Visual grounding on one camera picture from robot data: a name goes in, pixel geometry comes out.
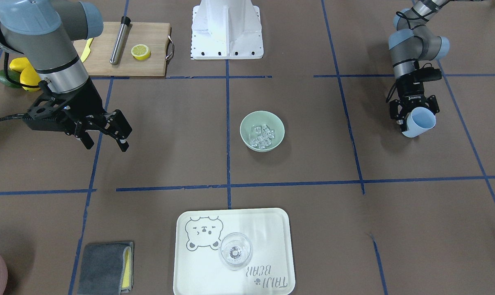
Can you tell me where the steel knife sharpener rod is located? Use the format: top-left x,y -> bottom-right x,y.
109,16 -> 131,65

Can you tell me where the grey yellow folded cloth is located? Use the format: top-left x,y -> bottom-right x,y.
77,241 -> 134,295

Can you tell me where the wooden cutting board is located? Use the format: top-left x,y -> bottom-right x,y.
83,22 -> 173,77

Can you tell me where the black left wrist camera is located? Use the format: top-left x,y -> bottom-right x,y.
411,67 -> 443,84

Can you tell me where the green avocado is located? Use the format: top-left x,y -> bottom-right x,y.
0,69 -> 22,89

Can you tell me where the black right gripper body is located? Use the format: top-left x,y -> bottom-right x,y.
48,78 -> 114,136

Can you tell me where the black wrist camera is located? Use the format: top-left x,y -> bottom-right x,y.
411,67 -> 443,84
22,93 -> 76,134

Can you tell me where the clear wine glass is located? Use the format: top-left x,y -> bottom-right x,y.
220,233 -> 253,271

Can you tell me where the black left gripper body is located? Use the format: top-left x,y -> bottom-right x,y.
389,75 -> 441,121

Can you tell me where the yellow plastic knife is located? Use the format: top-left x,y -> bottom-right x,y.
80,38 -> 94,62

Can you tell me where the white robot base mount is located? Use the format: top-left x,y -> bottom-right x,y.
190,0 -> 264,60

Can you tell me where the yellow lemon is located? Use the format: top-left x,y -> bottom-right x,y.
20,65 -> 41,92
9,57 -> 31,73

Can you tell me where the lemon half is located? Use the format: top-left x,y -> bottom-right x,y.
131,44 -> 151,61

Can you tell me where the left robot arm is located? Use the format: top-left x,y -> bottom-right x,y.
386,0 -> 450,138

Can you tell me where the cream bear serving tray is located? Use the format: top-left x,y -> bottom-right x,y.
173,208 -> 296,295

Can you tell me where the clear ice cube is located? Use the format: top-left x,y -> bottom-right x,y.
257,136 -> 274,149
250,125 -> 263,138

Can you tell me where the light blue plastic cup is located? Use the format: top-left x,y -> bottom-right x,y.
402,107 -> 436,138

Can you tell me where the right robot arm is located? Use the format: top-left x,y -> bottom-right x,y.
0,0 -> 132,152

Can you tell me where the green ceramic bowl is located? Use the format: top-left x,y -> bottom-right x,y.
240,111 -> 286,152

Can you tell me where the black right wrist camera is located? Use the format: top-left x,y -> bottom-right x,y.
22,93 -> 76,134

